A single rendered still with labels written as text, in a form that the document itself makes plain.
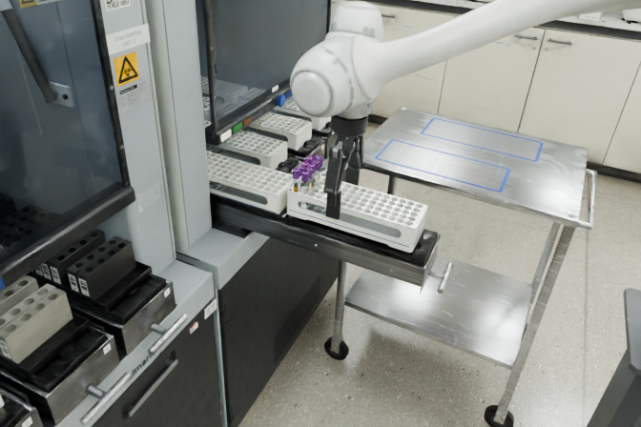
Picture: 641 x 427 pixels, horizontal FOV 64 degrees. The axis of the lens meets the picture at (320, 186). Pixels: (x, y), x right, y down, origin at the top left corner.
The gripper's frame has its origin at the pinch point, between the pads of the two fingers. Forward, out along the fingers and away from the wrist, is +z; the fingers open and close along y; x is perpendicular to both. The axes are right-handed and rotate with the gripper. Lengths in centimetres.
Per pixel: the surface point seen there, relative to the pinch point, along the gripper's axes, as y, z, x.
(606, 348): 81, 88, -82
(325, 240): -6.7, 7.8, 0.7
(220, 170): -1.0, 1.4, 31.6
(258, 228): -6.7, 10.4, 17.7
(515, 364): 26, 57, -48
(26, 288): -52, 0, 35
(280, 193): -3.5, 1.1, 13.7
